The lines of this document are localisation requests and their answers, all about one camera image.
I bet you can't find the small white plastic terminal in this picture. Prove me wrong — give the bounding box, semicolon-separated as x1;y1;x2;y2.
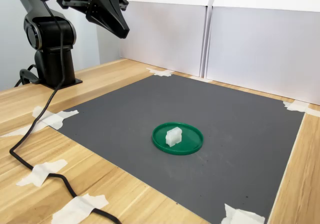
165;126;183;147

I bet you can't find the round green lid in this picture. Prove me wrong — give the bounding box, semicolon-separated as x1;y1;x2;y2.
151;121;205;156

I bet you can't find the white cardboard partition box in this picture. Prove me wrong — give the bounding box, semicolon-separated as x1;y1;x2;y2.
112;0;221;77
204;0;320;106

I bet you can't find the white tape piece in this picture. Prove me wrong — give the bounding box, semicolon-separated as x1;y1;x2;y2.
283;100;320;117
0;105;80;137
189;75;213;83
16;159;68;187
146;67;175;77
51;193;110;224
220;203;266;224

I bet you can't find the dark grey mat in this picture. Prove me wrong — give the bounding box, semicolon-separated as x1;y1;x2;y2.
48;73;306;224

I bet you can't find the black base cable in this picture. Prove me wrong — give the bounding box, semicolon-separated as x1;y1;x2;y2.
13;63;41;87

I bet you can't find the black camera cable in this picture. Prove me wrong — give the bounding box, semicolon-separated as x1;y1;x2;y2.
9;0;123;224

